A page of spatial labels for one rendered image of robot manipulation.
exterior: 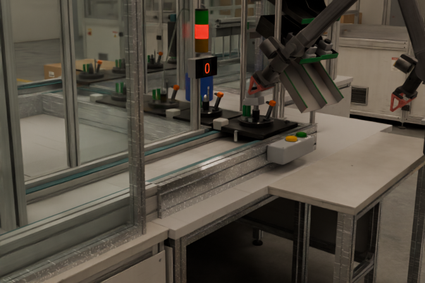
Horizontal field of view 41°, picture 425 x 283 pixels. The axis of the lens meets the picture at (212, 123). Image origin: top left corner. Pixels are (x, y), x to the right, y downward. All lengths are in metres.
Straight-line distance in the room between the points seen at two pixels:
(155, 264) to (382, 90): 4.96
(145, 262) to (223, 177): 0.43
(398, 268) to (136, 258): 2.05
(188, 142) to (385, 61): 4.38
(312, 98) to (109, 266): 1.30
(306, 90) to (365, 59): 3.89
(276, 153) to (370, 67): 4.41
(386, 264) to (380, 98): 3.23
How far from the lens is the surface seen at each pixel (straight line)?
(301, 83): 2.50
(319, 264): 3.30
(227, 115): 2.38
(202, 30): 2.10
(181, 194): 1.70
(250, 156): 1.95
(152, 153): 1.97
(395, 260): 3.45
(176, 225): 1.62
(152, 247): 1.59
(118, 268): 1.54
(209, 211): 1.71
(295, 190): 1.89
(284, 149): 1.99
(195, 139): 2.13
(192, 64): 2.09
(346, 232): 1.86
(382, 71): 6.30
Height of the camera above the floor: 1.53
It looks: 14 degrees down
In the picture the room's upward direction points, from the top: straight up
